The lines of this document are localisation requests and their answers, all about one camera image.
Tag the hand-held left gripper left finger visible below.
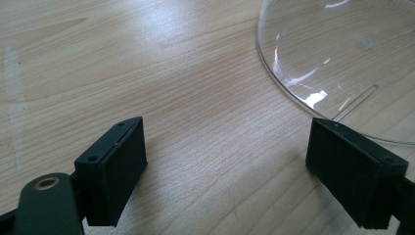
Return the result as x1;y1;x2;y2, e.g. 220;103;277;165
73;116;149;227

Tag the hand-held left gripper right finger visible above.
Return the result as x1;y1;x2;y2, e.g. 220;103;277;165
304;117;409;230

